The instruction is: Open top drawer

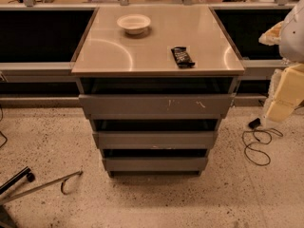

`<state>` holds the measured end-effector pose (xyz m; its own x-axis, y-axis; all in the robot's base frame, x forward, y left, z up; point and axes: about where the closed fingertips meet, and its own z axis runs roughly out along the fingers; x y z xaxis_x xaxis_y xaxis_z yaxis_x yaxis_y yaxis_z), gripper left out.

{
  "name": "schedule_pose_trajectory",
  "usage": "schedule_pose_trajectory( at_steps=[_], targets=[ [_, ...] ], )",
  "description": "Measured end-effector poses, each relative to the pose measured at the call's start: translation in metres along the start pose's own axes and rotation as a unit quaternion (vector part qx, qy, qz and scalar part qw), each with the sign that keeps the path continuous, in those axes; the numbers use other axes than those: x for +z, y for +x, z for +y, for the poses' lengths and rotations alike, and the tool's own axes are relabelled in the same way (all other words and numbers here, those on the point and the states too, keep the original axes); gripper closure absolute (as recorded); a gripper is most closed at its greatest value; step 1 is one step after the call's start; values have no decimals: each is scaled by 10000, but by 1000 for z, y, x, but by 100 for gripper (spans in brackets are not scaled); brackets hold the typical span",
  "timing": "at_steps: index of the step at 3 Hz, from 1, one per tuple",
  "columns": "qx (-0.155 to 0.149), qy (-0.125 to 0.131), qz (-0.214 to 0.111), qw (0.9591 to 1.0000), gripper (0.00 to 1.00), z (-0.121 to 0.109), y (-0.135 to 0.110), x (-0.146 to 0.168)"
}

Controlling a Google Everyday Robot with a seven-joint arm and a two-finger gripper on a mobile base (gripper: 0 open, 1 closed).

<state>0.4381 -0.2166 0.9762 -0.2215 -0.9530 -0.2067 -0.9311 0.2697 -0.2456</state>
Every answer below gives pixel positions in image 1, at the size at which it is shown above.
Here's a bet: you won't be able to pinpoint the grey drawer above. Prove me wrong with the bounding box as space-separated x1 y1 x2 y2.
93 131 218 149
79 94 232 120
103 158 208 172

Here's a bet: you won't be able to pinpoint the grey middle drawer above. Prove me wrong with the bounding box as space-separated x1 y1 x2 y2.
93 131 218 149

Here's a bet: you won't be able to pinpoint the grey bottom drawer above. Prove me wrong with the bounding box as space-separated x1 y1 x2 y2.
103 158 208 172

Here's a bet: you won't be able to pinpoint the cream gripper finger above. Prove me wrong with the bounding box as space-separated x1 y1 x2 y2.
258 22 283 46
264 64 304 123

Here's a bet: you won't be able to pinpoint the black power adapter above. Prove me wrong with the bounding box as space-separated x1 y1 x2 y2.
248 118 261 129

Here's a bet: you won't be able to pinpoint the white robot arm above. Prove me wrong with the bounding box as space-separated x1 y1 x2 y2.
258 0 304 127

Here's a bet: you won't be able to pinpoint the grey drawer cabinet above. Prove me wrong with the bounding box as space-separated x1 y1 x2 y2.
72 5 244 175

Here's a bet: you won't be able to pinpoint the metal stand legs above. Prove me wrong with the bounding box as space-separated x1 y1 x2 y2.
0 165 84 228

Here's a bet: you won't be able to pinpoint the grey window ledge rail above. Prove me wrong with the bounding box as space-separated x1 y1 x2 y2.
0 60 290 83

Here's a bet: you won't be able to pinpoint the grey top drawer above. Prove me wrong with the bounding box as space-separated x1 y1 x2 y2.
79 94 232 120

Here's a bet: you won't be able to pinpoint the black cable on floor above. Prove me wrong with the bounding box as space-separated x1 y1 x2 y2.
241 127 284 167

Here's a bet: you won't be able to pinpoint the white bowl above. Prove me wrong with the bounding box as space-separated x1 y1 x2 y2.
117 14 151 35

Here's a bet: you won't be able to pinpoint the black snack bar wrapper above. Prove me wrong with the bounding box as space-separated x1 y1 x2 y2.
171 47 195 68

